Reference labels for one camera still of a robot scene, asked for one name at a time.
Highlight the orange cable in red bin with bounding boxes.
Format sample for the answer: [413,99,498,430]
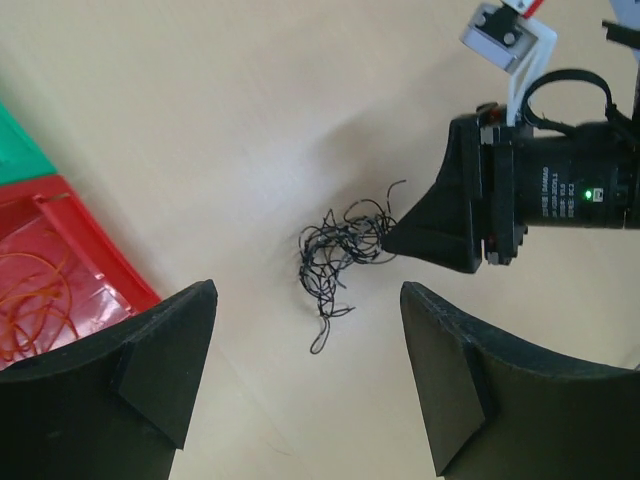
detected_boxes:
[0,252,81,361]

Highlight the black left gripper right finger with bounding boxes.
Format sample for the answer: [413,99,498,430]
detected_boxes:
[400,282,639,479]

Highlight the red plastic bin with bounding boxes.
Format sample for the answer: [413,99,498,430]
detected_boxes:
[1,174,160,368]

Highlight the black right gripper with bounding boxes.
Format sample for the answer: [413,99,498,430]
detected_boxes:
[382,103,639,273]

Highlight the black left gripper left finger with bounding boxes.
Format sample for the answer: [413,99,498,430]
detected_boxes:
[1,280,218,479]

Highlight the black grey cable bundle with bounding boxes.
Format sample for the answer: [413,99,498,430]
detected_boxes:
[298,179,407,355]

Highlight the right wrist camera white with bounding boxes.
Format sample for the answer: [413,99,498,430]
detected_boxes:
[461,0,557,126]

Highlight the green plastic bin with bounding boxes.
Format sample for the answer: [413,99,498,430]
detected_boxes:
[0,105,57,185]

